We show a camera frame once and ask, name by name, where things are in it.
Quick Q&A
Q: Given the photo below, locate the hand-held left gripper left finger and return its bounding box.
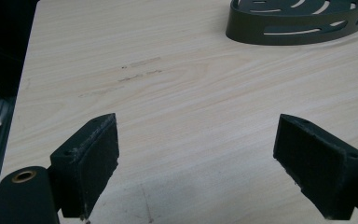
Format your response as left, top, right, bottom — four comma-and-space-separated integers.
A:
49, 112, 120, 220

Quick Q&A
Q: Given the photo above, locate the dark slotted metal basket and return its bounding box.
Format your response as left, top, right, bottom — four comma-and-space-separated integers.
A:
225, 0, 358, 47

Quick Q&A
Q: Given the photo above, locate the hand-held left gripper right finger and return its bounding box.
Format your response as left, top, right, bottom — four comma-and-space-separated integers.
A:
272, 113, 358, 221

